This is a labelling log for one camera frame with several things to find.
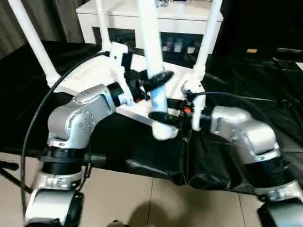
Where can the small white jar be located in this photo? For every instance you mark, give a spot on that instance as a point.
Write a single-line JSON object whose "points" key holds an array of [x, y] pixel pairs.
{"points": [[191, 50], [178, 46]]}

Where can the grey curtain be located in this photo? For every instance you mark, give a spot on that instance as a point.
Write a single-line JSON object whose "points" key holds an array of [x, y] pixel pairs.
{"points": [[47, 21]]}

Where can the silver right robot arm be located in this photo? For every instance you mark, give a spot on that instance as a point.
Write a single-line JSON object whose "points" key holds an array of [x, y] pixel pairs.
{"points": [[243, 127]]}

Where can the black mat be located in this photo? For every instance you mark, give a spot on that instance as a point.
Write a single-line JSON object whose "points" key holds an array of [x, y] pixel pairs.
{"points": [[28, 106]]}

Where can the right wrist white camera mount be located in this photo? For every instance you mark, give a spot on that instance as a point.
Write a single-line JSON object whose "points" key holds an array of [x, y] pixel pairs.
{"points": [[197, 104]]}

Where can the small yellow object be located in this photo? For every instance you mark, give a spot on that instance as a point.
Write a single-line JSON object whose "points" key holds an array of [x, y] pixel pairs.
{"points": [[252, 50]]}

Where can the white flat board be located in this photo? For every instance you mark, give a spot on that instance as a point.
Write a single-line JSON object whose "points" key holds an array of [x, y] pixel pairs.
{"points": [[299, 65]]}

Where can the white plastic table top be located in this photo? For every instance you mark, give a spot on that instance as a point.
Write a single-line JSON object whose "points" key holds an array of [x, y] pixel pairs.
{"points": [[94, 73]]}

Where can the black stand leg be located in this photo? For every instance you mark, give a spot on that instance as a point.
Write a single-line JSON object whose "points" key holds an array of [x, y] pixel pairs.
{"points": [[14, 177]]}

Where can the white cabinet with glass doors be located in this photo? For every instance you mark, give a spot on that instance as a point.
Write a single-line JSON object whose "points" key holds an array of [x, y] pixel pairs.
{"points": [[123, 21]]}

